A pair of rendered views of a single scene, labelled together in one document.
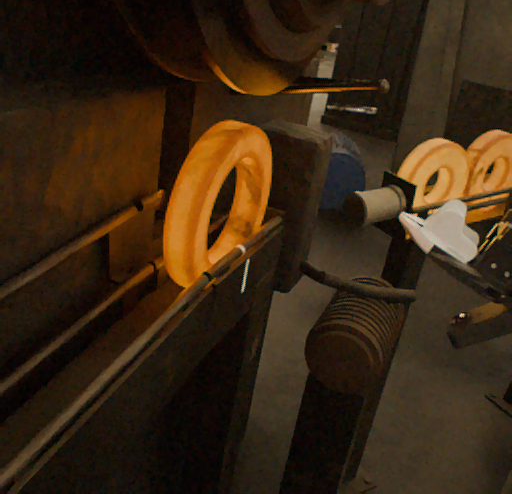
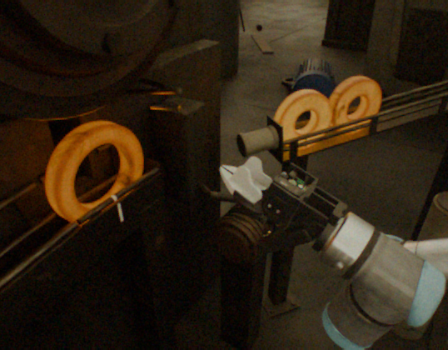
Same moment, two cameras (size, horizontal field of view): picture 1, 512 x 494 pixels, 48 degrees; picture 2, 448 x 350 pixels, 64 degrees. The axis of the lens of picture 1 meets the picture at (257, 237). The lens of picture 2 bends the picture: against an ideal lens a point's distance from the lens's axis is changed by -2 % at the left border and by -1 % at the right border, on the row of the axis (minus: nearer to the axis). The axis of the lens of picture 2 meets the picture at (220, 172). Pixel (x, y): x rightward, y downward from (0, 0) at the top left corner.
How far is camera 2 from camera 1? 0.34 m
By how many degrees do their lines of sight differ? 16
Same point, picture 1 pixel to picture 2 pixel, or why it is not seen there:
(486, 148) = (344, 92)
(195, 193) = (54, 177)
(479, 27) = not seen: outside the picture
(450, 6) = not seen: outside the picture
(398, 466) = (317, 294)
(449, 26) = not seen: outside the picture
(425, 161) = (290, 108)
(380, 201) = (257, 139)
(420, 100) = (380, 26)
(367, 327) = (245, 225)
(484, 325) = (274, 241)
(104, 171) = (2, 169)
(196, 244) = (65, 205)
